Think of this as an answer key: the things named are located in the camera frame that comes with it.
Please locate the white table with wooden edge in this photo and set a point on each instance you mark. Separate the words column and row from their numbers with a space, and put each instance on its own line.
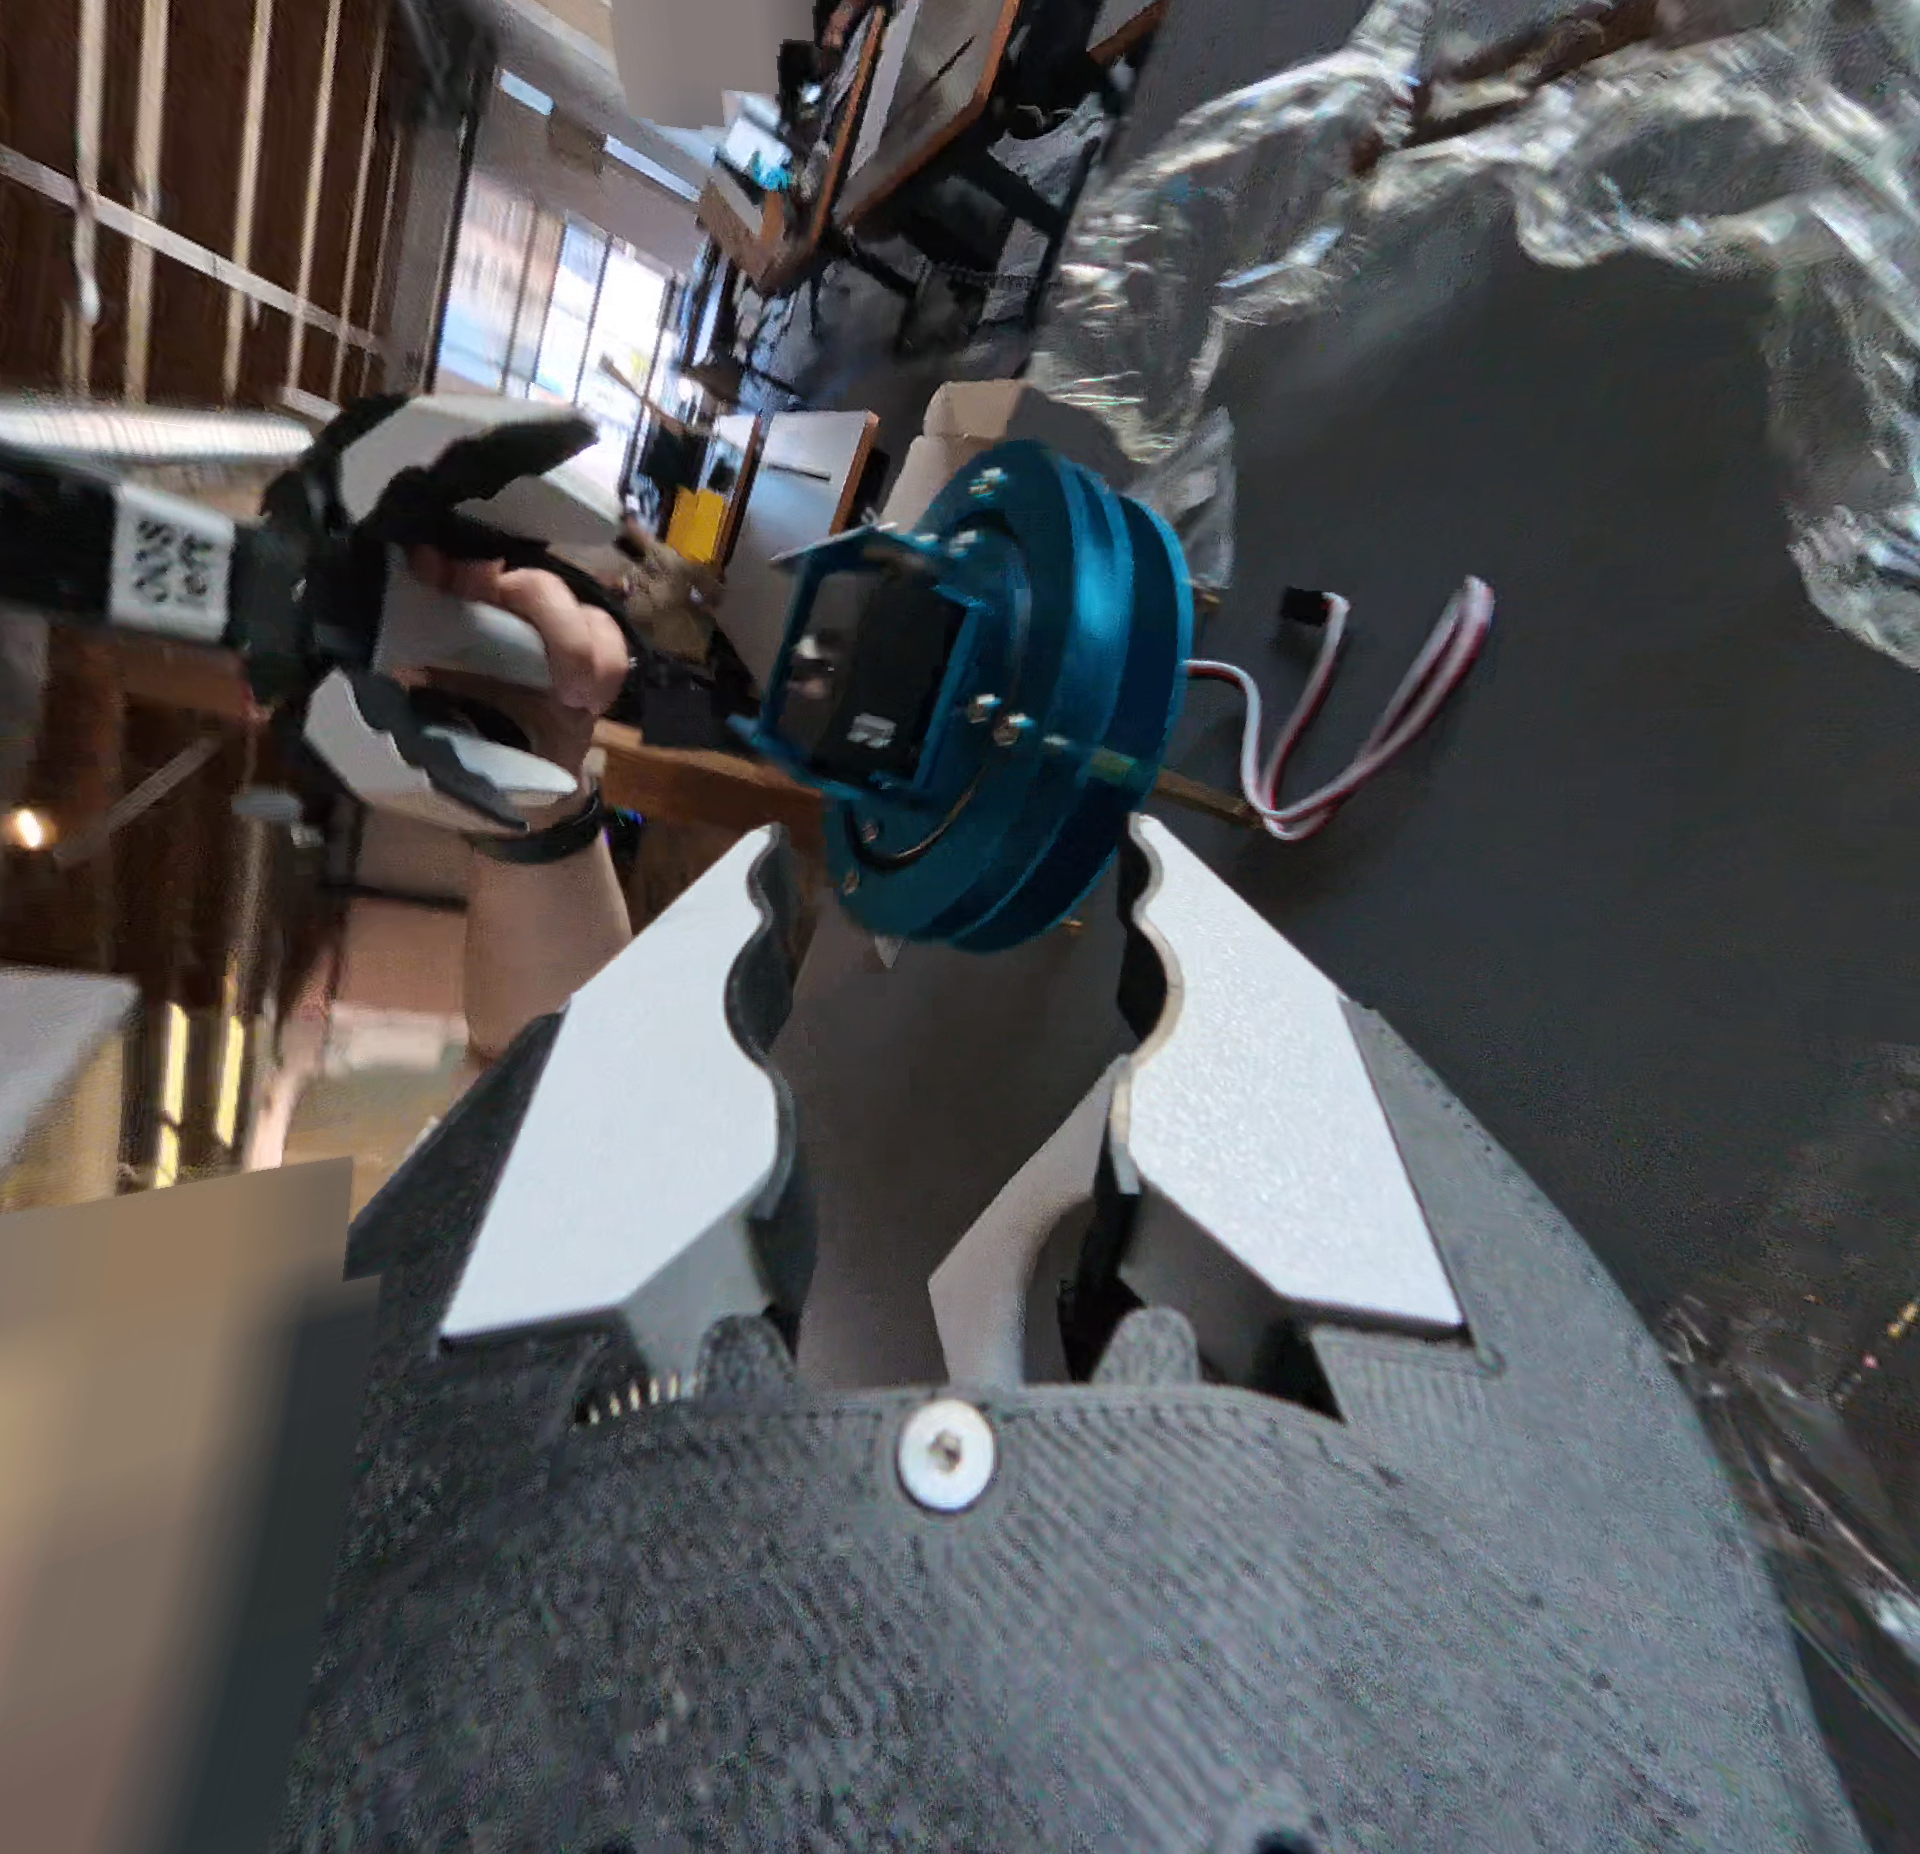
column 810, row 459

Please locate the crumpled clear plastic bag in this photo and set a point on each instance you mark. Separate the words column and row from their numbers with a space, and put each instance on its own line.
column 1797, row 1433

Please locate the yellow box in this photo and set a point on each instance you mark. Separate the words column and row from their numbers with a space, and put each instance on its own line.
column 700, row 528

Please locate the dark grey desk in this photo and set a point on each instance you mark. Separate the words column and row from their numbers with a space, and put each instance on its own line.
column 1577, row 907

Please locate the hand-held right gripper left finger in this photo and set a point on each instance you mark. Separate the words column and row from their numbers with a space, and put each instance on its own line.
column 615, row 1134

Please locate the black wristband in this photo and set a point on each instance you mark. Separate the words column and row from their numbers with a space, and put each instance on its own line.
column 551, row 837

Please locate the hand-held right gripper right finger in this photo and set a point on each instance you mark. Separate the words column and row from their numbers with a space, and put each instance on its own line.
column 1273, row 1134

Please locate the blue robot arm base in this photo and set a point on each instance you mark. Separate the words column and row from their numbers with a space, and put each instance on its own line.
column 1100, row 658

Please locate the large clear plastic bag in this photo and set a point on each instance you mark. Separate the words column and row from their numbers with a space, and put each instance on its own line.
column 1654, row 82

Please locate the wooden-edged table with black legs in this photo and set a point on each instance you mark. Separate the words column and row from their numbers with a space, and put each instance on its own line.
column 942, row 73

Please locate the white cardboard box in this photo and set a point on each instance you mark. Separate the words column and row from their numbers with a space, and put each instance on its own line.
column 963, row 420

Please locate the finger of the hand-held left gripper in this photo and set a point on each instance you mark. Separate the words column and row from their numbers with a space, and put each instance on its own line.
column 380, row 755
column 403, row 433

